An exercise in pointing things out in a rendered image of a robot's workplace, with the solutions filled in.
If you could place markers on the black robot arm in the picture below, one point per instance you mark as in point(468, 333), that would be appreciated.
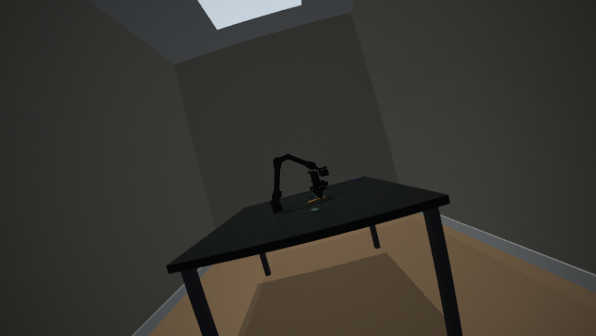
point(277, 162)

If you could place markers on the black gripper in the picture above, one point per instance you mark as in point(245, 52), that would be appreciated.
point(317, 188)

